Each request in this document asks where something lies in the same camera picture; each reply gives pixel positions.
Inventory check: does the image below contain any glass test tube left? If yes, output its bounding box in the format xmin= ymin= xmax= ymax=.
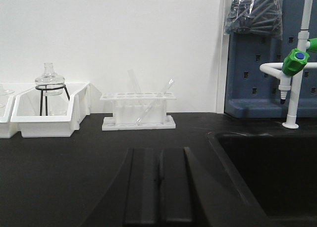
xmin=127 ymin=69 xmax=142 ymax=95

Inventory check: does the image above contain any glass test tube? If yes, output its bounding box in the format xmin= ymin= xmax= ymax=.
xmin=127 ymin=69 xmax=142 ymax=95
xmin=135 ymin=79 xmax=175 ymax=126

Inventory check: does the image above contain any plastic bag of dark pegs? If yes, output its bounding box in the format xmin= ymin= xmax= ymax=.
xmin=224 ymin=0 xmax=283 ymax=40

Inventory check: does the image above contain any blue pegboard drying rack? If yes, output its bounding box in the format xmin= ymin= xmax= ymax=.
xmin=224 ymin=0 xmax=305 ymax=118

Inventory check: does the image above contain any white plastic bin with flask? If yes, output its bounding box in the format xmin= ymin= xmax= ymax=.
xmin=11 ymin=82 xmax=91 ymax=137

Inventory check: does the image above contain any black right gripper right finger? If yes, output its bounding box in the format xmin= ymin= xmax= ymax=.
xmin=159 ymin=148 xmax=193 ymax=224

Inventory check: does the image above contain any glass test tube right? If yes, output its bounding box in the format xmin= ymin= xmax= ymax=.
xmin=135 ymin=79 xmax=175 ymax=126

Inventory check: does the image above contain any black wire tripod stand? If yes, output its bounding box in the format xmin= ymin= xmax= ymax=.
xmin=35 ymin=83 xmax=70 ymax=116

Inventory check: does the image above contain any black lab sink basin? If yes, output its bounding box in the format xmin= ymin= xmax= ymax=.
xmin=208 ymin=133 xmax=317 ymax=227

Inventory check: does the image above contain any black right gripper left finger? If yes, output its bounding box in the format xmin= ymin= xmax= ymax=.
xmin=123 ymin=148 xmax=158 ymax=224

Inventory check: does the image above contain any inverted glass flask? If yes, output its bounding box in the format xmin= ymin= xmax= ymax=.
xmin=35 ymin=63 xmax=65 ymax=96

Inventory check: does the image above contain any white lab faucet green knob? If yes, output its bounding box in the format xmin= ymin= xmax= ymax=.
xmin=260 ymin=0 xmax=317 ymax=129

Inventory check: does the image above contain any white plastic bin middle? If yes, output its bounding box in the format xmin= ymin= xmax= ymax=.
xmin=0 ymin=83 xmax=35 ymax=139

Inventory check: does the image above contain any white test tube rack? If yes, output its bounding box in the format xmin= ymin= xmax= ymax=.
xmin=100 ymin=92 xmax=176 ymax=131

